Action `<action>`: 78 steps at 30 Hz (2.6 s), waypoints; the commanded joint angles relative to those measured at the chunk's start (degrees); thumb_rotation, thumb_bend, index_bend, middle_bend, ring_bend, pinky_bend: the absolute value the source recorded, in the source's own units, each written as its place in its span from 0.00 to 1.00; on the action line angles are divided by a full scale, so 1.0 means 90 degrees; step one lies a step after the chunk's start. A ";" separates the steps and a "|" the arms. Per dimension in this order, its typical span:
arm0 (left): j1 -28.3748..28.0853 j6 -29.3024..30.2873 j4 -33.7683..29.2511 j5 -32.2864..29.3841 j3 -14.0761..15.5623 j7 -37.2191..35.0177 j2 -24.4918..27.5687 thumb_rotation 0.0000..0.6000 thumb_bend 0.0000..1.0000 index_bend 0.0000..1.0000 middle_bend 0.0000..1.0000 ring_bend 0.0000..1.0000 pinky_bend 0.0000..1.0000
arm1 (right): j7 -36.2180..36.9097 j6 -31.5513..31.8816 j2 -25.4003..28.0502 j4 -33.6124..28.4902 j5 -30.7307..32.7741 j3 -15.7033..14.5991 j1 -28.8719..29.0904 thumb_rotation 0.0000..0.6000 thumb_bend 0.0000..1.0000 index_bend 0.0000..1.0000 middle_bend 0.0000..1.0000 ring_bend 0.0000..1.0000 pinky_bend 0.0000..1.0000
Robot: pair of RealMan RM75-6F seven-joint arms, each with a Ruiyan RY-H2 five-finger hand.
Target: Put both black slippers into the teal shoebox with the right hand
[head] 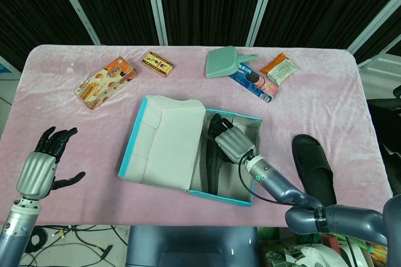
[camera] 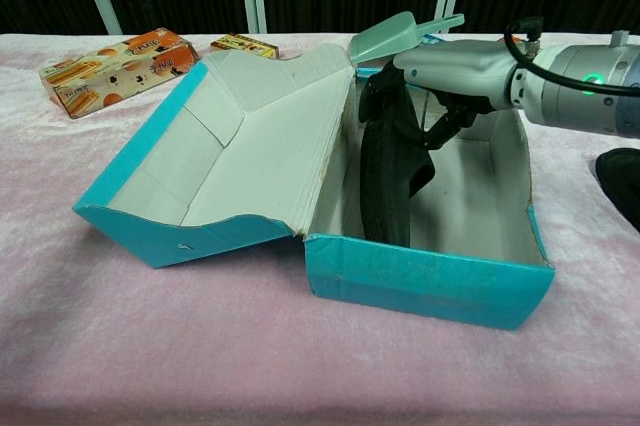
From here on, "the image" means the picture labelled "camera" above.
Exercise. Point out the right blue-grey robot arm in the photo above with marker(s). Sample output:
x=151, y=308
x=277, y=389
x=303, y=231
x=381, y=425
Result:
x=575, y=91

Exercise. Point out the orange biscuit box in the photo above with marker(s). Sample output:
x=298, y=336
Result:
x=105, y=73

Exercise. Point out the black slipper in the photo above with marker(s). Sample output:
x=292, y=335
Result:
x=385, y=186
x=622, y=186

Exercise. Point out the teal cardboard shoe box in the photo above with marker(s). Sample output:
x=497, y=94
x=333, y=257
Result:
x=425, y=286

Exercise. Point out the pink velvet tablecloth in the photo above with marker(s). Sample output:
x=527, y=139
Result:
x=200, y=356

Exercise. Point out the mint green plastic scoop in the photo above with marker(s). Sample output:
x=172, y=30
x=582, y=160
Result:
x=385, y=38

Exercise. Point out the small yellow brown box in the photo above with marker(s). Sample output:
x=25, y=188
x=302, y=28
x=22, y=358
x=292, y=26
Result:
x=245, y=46

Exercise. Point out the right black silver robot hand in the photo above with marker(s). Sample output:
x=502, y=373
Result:
x=460, y=71

